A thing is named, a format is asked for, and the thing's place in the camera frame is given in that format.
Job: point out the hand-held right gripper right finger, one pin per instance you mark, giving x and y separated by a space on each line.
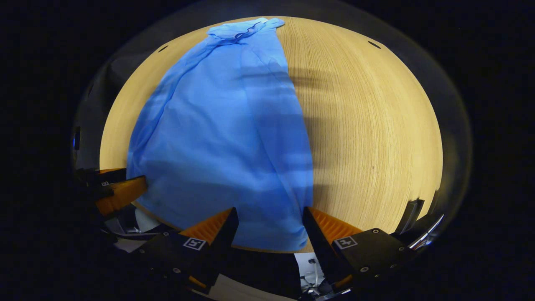
319 246

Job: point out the light blue T-shirt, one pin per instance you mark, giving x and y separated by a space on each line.
225 138

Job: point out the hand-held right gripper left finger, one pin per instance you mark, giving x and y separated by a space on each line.
221 240

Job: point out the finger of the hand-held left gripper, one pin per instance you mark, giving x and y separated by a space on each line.
104 176
121 194

